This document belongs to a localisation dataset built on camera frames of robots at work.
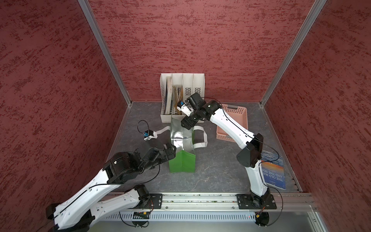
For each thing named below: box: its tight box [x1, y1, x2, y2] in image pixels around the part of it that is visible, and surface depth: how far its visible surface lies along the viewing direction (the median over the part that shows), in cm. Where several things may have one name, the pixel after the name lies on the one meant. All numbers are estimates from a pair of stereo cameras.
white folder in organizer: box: [164, 76, 173, 115], surface depth 103 cm
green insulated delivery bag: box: [156, 117, 209, 174], surface depth 80 cm
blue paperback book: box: [260, 149, 286, 190], surface depth 85 cm
